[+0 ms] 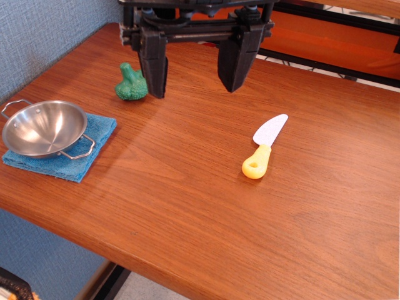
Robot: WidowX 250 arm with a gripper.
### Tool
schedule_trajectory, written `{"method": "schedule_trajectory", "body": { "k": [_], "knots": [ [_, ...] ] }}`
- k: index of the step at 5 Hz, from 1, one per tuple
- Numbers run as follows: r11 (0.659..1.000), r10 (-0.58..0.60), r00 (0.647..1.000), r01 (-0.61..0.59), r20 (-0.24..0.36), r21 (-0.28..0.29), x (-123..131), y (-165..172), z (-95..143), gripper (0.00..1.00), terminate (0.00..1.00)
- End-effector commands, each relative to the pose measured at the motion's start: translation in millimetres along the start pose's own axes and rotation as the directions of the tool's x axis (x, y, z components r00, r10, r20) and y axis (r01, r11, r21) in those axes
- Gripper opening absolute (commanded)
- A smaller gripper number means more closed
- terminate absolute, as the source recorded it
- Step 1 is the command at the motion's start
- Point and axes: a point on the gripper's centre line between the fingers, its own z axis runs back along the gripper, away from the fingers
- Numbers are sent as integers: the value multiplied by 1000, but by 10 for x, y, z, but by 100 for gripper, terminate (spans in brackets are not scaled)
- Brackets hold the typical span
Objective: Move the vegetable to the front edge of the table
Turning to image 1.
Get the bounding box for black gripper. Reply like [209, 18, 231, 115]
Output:
[118, 1, 275, 99]

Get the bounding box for steel bowl with handles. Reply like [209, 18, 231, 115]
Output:
[1, 99, 91, 160]

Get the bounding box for dark object bottom left corner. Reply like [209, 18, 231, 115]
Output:
[1, 268, 39, 300]

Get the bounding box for green toy broccoli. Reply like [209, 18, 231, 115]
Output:
[114, 62, 148, 101]

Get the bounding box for blue folded cloth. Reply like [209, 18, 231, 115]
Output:
[2, 114, 117, 183]

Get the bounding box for yellow handled toy knife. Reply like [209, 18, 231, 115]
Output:
[242, 114, 288, 179]

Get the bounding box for black metal frame rail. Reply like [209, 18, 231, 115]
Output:
[262, 1, 399, 89]

